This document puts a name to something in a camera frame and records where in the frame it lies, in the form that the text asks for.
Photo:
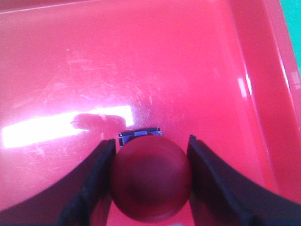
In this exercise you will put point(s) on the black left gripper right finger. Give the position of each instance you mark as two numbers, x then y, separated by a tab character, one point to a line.
221	196

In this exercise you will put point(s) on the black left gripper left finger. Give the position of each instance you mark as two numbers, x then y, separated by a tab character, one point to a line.
81	198

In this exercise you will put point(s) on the red mushroom push button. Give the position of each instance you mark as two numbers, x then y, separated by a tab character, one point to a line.
150	176

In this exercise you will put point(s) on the red plastic tray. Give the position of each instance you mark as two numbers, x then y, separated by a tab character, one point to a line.
74	73

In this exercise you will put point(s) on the green plastic tray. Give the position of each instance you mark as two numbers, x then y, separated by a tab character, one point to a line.
292	13

